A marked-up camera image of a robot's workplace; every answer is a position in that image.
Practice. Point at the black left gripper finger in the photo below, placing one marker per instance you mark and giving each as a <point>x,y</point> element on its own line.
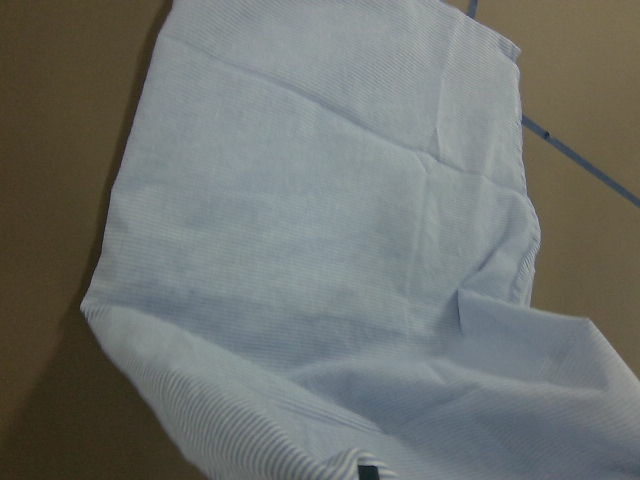
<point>367,472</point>

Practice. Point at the light blue striped shirt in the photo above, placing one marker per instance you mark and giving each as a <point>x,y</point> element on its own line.
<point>320,250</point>

